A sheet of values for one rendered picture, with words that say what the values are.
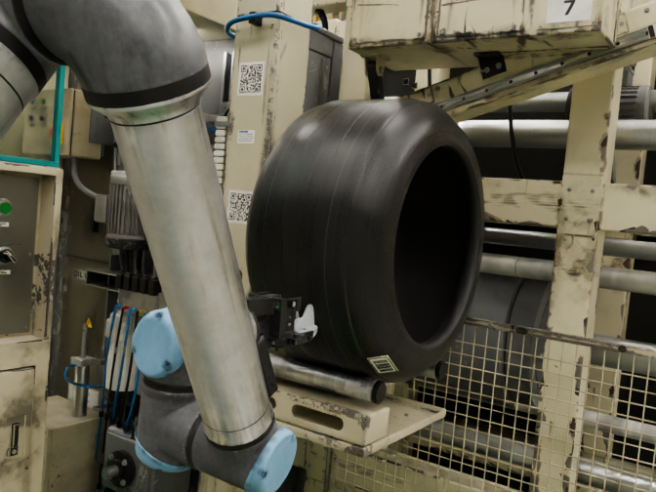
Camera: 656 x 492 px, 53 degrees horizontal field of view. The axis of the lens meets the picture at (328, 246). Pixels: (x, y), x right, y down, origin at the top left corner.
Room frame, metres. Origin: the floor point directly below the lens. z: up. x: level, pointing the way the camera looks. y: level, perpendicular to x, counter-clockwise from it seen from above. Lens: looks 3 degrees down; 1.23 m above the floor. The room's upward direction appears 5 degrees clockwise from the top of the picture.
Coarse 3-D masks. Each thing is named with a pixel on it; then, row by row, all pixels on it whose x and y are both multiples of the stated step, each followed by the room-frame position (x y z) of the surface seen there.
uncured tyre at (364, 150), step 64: (320, 128) 1.24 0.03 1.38; (384, 128) 1.18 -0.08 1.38; (448, 128) 1.30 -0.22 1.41; (256, 192) 1.23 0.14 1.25; (320, 192) 1.14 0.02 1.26; (384, 192) 1.12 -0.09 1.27; (448, 192) 1.57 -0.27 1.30; (256, 256) 1.21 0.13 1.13; (320, 256) 1.12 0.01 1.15; (384, 256) 1.13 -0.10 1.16; (448, 256) 1.59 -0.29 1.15; (320, 320) 1.16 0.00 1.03; (384, 320) 1.15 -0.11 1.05; (448, 320) 1.42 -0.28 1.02
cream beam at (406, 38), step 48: (384, 0) 1.62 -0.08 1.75; (432, 0) 1.55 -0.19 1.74; (480, 0) 1.48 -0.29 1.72; (528, 0) 1.43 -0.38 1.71; (624, 0) 1.49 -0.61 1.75; (384, 48) 1.63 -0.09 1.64; (432, 48) 1.59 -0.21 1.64; (480, 48) 1.55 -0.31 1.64; (528, 48) 1.52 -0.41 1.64; (576, 48) 1.48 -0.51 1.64
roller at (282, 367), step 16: (288, 368) 1.31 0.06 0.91; (304, 368) 1.29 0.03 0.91; (320, 368) 1.28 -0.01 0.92; (304, 384) 1.30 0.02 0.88; (320, 384) 1.26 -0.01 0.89; (336, 384) 1.24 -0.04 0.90; (352, 384) 1.22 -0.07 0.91; (368, 384) 1.21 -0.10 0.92; (384, 384) 1.22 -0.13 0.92; (368, 400) 1.21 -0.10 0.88
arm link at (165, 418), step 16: (144, 384) 0.89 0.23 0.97; (160, 384) 0.87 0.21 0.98; (144, 400) 0.88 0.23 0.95; (160, 400) 0.87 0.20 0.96; (176, 400) 0.87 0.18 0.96; (192, 400) 0.88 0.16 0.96; (144, 416) 0.88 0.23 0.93; (160, 416) 0.87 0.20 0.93; (176, 416) 0.86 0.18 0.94; (192, 416) 0.86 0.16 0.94; (144, 432) 0.88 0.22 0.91; (160, 432) 0.86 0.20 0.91; (176, 432) 0.85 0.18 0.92; (144, 448) 0.88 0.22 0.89; (160, 448) 0.87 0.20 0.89; (176, 448) 0.85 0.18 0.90; (144, 464) 0.88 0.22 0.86; (160, 464) 0.87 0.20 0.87; (176, 464) 0.88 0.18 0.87
